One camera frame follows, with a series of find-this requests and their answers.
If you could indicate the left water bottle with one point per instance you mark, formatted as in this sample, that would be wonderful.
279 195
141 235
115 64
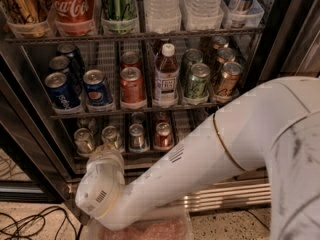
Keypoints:
162 16

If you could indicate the rear red can bottom shelf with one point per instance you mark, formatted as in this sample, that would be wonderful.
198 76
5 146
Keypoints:
161 116

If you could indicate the steel fridge base grille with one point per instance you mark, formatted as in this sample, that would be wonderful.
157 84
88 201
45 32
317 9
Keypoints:
249 189

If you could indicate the front red can bottom shelf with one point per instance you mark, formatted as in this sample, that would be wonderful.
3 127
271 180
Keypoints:
163 138

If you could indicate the rear green can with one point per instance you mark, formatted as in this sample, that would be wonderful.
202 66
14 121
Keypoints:
189 58

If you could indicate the middle gold can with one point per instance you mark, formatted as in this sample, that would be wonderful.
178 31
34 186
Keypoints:
222 56

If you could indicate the front orange red can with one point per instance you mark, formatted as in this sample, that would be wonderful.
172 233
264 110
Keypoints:
131 85

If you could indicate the rear silver can bottom shelf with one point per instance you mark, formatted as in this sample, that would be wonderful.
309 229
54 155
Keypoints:
89 123

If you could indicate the green can top shelf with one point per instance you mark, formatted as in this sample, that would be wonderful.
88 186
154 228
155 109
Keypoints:
120 15

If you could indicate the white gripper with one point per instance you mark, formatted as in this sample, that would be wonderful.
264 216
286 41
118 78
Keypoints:
102 174

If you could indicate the rear left Pepsi can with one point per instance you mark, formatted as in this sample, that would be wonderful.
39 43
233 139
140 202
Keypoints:
73 53

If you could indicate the gold can top shelf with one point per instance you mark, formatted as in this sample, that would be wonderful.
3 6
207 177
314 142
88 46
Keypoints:
27 18

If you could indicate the middle left Pepsi can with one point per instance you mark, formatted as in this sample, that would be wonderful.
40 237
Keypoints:
63 64

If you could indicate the clear plastic bin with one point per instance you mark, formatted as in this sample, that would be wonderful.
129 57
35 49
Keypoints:
161 224

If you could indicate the wire shelf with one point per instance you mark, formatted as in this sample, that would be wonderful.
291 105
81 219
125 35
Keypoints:
111 110
132 36

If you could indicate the rear gold can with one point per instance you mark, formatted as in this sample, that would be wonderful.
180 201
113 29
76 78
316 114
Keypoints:
214 43

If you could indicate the tea bottle middle shelf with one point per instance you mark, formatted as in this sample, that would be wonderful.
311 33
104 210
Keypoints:
166 77

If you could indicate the pepsi can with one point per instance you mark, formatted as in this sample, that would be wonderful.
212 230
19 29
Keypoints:
61 92
73 53
63 64

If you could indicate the front blue silver can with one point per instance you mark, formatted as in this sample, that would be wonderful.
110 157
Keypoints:
137 137

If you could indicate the green white 7up can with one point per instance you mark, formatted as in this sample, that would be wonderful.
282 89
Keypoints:
111 137

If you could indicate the rear dark can bottom shelf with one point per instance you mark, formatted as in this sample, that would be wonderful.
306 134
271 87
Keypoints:
138 118

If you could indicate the glass fridge door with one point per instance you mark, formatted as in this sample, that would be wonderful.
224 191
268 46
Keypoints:
290 43

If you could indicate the red can shelf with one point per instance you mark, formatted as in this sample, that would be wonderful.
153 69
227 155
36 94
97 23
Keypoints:
163 138
161 116

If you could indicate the front gold can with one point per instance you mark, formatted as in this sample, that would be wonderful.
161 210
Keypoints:
227 79

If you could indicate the Coca-Cola can top shelf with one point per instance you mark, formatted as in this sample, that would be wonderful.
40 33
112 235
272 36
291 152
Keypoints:
73 15

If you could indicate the right water bottle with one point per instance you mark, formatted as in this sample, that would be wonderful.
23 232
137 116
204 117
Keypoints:
201 14

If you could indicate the middle wire shelf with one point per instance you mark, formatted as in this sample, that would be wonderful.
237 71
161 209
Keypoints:
111 110

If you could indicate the front left Pepsi can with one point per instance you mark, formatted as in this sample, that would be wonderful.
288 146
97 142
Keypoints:
61 92

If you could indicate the front green can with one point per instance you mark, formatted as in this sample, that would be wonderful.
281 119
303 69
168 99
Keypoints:
197 81

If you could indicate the rear orange red can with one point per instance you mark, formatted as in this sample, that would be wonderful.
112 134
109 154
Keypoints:
130 59

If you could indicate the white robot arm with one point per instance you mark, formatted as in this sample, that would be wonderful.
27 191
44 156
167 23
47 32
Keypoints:
276 125

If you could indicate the top wire shelf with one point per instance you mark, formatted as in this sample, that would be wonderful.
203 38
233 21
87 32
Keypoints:
132 36

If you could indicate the orange red can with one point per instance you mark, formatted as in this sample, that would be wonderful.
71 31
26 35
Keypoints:
130 59
131 85

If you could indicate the water bottle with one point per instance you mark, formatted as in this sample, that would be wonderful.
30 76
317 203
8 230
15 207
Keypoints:
201 14
162 16

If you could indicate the front silver can bottom shelf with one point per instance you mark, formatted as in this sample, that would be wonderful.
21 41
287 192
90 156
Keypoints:
85 142

